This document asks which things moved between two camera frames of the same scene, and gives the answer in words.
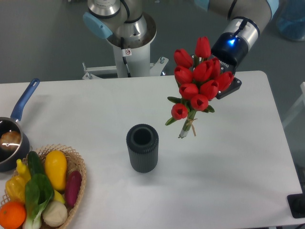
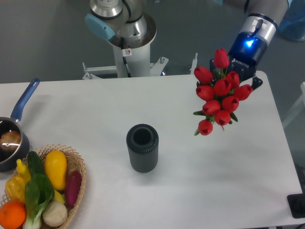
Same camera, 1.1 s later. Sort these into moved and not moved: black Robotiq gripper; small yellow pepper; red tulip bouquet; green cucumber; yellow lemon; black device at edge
Moved: black Robotiq gripper; red tulip bouquet
Not moved: small yellow pepper; black device at edge; yellow lemon; green cucumber
